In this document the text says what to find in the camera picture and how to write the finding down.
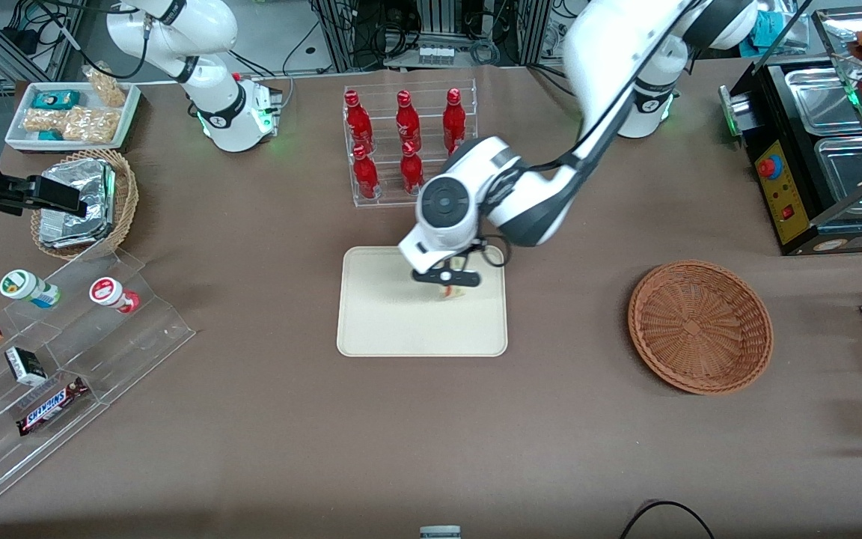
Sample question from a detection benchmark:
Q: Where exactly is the clear acrylic stepped shelf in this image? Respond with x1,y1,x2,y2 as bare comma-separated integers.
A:
0,247,198,511

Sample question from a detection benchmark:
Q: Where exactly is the clear bag of snacks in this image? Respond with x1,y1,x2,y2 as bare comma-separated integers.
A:
22,108,67,136
82,63,127,108
62,106,122,145

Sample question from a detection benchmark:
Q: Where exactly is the large brown wicker basket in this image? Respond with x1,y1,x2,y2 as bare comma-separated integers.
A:
628,260,774,396

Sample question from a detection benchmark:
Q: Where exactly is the beige plastic tray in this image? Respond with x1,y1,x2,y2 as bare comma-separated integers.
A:
336,246,509,358

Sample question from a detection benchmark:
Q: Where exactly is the green cap yogurt bottle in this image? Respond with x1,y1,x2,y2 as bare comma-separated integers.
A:
0,269,61,310

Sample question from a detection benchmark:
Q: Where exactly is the grey box with green light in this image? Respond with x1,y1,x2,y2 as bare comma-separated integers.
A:
718,85,748,138

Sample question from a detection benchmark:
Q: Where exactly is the black food warmer cabinet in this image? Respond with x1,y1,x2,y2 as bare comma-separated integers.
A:
719,7,862,258

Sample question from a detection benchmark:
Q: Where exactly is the triangular sandwich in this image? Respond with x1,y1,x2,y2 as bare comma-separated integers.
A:
440,257,470,302

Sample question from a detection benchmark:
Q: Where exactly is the clear acrylic bottle rack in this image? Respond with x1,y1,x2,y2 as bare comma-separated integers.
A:
342,78,480,209

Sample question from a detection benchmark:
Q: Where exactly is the snickers chocolate bar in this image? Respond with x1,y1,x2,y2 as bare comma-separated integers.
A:
15,376,90,437

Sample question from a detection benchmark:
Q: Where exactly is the small black white carton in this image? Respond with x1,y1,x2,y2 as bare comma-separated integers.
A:
4,346,49,387

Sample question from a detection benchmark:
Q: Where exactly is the small tan wicker basket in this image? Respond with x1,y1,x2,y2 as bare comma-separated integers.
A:
30,148,140,261

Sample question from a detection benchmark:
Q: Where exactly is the white snack tray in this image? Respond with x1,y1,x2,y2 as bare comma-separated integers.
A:
4,80,142,153

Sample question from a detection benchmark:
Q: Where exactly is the red cap yogurt bottle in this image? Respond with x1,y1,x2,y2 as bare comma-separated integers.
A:
88,276,141,314

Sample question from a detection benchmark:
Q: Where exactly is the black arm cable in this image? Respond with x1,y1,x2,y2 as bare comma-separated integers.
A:
27,0,152,82
474,0,703,269

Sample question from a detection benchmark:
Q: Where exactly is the foil wrapped pack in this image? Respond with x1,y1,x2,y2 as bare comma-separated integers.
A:
37,206,114,250
41,158,117,218

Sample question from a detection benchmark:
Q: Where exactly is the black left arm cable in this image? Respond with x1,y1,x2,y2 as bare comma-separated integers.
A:
474,0,703,269

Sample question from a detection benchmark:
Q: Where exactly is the black floor cable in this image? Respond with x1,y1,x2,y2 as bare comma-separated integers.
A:
620,499,717,539

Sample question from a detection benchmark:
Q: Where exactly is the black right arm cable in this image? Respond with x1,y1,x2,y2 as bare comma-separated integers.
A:
27,0,152,82

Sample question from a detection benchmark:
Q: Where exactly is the aluminium frame rack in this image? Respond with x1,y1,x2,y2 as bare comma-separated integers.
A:
310,0,553,70

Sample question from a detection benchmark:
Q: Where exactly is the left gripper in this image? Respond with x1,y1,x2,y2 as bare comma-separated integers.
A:
398,223,481,290

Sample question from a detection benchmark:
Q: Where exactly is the red cola bottle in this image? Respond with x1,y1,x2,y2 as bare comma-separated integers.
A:
399,140,427,196
395,90,423,151
442,88,468,155
344,90,374,155
351,144,382,201

